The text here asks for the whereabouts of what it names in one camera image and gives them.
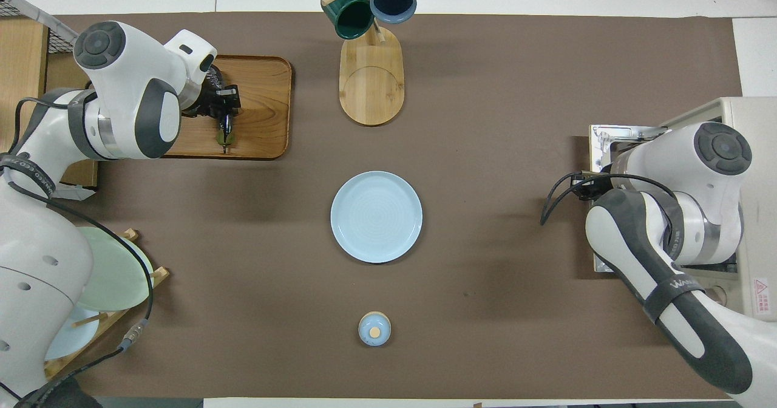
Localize dark purple eggplant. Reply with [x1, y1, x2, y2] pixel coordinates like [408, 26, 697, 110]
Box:
[215, 115, 236, 154]

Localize wooden mug tree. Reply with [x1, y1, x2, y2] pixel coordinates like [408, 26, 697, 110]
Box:
[321, 0, 419, 127]

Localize wooden tray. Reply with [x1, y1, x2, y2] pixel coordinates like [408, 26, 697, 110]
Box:
[138, 54, 293, 161]

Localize white toaster oven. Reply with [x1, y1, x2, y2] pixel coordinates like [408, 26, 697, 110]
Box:
[589, 97, 777, 322]

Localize wooden plate rack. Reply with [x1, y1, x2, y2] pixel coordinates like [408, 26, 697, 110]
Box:
[44, 229, 171, 379]

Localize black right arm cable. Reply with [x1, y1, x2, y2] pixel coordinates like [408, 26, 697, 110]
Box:
[540, 171, 674, 226]

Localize pale green racked plate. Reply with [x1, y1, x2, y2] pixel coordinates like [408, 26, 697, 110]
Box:
[76, 226, 155, 311]

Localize brown table mat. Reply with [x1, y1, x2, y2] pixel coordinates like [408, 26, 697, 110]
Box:
[0, 12, 744, 400]

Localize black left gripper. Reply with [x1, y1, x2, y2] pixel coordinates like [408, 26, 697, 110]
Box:
[182, 74, 242, 120]

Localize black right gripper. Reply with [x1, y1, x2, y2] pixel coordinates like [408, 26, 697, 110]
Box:
[574, 171, 614, 201]

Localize wire and wood shelf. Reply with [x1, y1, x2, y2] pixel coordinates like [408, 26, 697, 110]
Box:
[0, 0, 101, 201]

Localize dark green mug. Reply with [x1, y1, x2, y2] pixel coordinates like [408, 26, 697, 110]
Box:
[321, 0, 375, 40]

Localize light blue racked plate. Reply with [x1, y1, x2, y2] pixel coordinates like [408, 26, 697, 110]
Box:
[44, 320, 101, 361]

